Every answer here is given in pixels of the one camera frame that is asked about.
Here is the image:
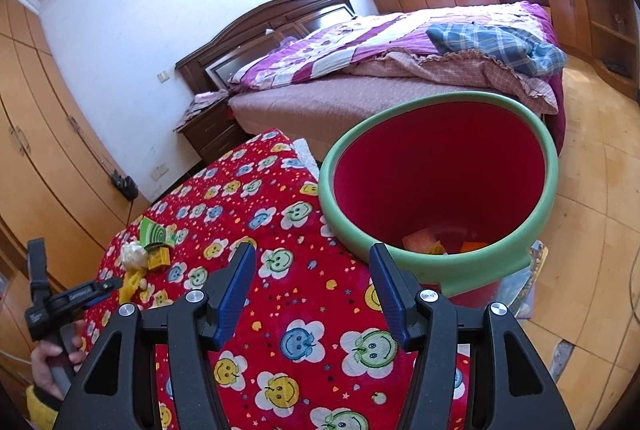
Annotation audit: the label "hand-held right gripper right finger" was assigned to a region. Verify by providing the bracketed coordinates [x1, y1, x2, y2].
[369, 243, 576, 430]

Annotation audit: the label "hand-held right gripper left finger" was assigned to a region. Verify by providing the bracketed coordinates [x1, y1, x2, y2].
[52, 241, 257, 430]

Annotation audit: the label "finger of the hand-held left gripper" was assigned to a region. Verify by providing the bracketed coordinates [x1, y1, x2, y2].
[90, 277, 124, 306]

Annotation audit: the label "small white tissue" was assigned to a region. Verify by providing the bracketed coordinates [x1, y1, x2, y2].
[120, 241, 148, 270]

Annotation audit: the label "orange cardboard box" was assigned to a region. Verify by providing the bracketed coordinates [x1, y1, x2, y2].
[402, 229, 442, 256]

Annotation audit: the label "green striped packet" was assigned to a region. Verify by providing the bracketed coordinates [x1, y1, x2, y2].
[139, 216, 177, 251]

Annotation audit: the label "red bin with green rim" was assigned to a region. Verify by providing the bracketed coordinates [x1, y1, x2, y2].
[318, 91, 558, 308]

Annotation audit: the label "person's left forearm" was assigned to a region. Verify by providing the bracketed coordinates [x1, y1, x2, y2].
[25, 385, 65, 430]

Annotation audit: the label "person's left hand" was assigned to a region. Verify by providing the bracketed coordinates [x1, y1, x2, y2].
[31, 335, 87, 400]

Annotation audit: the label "red flower printed blanket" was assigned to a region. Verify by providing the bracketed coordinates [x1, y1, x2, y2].
[82, 127, 473, 430]

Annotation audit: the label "black hanging bag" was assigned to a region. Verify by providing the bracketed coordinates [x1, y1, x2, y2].
[111, 173, 139, 201]

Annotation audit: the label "printed plastic bag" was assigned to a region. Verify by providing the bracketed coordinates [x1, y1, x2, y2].
[492, 243, 551, 318]

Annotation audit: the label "white quilted pad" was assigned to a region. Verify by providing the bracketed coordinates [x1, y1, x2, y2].
[292, 137, 321, 176]

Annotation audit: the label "dark wooden nightstand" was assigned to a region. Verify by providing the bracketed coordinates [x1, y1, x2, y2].
[180, 98, 251, 166]

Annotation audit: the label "wooden wardrobe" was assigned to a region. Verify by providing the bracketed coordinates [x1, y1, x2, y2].
[0, 0, 151, 291]

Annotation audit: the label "pink folded clothes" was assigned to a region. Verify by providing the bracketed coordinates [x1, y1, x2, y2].
[172, 90, 232, 133]

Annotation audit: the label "pink frilled bedspread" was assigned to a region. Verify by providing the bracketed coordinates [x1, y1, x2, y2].
[350, 50, 558, 115]

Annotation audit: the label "purple floral quilt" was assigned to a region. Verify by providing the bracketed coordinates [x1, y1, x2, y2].
[227, 0, 561, 86]

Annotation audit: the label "dark wooden bed headboard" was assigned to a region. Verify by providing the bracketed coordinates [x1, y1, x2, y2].
[175, 0, 356, 98]

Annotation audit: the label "blue plaid cloth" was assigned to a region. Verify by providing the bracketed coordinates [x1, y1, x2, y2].
[426, 23, 567, 78]

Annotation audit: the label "wooden window cabinet row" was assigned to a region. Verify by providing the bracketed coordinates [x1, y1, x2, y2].
[371, 0, 640, 98]

